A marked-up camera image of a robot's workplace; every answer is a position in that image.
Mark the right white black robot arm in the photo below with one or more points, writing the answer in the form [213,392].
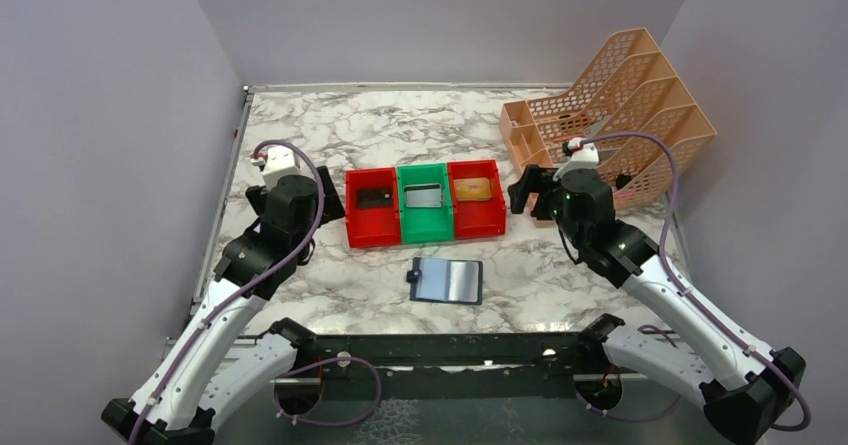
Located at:
[743,385]

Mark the peach plastic file organizer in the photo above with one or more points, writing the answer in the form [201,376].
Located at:
[629,86]

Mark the red bin with black card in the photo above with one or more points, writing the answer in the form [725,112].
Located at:
[378,227]

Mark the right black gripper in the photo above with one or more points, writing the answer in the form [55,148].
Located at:
[535,179]

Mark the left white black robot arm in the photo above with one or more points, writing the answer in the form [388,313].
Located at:
[189,396]

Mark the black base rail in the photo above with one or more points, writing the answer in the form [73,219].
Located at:
[442,366]

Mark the red bin with gold card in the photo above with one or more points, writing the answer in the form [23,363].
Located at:
[479,208]

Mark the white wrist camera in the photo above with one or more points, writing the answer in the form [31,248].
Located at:
[579,154]
[275,163]

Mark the green plastic bin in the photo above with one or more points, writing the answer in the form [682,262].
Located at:
[426,211]

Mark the navy blue card holder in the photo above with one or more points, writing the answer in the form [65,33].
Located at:
[436,280]

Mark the pink highlighter marker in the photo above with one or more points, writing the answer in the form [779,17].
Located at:
[623,198]

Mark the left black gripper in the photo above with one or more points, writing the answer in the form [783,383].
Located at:
[331,207]

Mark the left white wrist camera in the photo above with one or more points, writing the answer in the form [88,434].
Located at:
[275,163]

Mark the black clip in organizer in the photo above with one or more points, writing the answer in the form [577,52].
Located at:
[622,180]

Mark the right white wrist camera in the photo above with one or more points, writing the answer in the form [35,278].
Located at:
[579,154]

